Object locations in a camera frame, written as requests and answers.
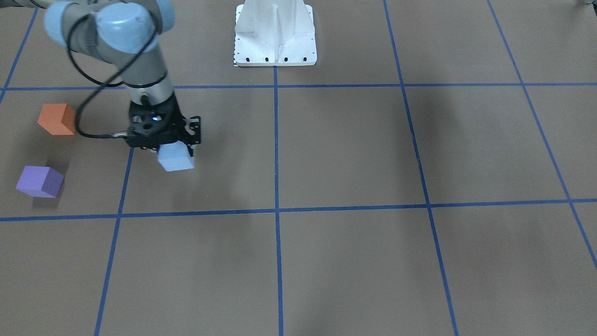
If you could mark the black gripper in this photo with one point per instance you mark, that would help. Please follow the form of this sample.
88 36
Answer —
176 121

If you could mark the light blue foam block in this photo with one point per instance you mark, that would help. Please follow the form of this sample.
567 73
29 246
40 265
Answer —
176 156

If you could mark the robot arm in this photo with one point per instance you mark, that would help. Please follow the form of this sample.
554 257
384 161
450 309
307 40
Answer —
124 33

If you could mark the orange foam block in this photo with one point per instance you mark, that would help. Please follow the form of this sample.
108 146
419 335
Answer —
57 119

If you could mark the purple foam block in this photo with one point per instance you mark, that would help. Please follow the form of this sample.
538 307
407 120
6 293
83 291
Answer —
42 182

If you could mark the white camera mast base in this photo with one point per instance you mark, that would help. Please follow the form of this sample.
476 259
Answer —
274 33

